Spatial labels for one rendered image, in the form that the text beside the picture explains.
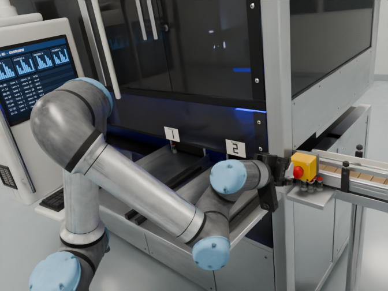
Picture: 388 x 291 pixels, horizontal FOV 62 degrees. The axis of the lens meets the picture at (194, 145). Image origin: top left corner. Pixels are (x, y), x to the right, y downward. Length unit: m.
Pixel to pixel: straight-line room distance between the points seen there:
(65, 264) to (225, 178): 0.43
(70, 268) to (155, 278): 1.38
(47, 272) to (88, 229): 0.13
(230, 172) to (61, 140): 0.35
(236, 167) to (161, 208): 0.20
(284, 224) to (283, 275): 0.26
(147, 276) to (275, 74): 1.59
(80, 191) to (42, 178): 0.84
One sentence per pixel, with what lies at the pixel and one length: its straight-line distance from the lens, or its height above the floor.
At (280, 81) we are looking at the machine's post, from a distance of 1.02.
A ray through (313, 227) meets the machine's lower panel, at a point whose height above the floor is 0.56.
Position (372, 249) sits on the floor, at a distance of 2.35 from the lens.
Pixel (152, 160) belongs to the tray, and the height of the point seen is 0.88.
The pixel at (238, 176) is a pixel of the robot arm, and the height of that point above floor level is 1.18.
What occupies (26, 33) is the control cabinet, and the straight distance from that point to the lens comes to 1.60.
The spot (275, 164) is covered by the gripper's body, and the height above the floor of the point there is 1.11.
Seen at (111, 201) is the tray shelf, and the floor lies 0.88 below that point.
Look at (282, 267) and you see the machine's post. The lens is 1.42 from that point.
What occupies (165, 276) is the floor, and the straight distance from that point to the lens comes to 2.18.
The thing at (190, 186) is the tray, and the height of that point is 0.90.
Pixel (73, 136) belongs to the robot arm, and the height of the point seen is 1.35.
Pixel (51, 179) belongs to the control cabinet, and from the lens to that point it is 1.68.
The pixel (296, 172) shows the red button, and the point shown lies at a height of 1.00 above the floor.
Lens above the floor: 1.54
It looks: 24 degrees down
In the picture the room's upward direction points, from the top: 9 degrees counter-clockwise
